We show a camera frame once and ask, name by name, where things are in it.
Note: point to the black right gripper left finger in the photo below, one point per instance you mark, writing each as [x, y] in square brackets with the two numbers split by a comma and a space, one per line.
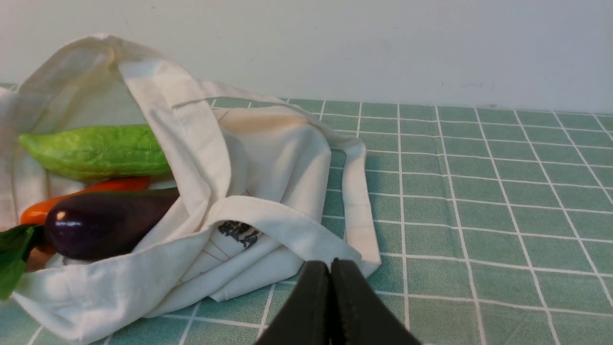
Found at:
[302, 319]

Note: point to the green bitter gourd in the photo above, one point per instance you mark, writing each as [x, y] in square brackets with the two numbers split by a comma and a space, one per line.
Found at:
[100, 152]

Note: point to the green checkered tablecloth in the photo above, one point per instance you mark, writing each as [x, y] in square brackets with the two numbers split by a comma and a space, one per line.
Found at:
[494, 225]

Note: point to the purple eggplant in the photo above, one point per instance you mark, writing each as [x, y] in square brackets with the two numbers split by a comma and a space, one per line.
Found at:
[101, 225]

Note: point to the green leafy vegetable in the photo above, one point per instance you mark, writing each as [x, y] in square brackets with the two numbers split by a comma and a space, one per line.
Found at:
[14, 252]

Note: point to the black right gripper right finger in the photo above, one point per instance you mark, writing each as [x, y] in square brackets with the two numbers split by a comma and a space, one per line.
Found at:
[357, 315]

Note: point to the orange carrot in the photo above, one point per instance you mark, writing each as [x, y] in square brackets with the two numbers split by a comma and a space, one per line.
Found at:
[36, 214]

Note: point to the white cloth tote bag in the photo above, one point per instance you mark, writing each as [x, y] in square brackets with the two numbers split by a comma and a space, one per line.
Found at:
[264, 186]

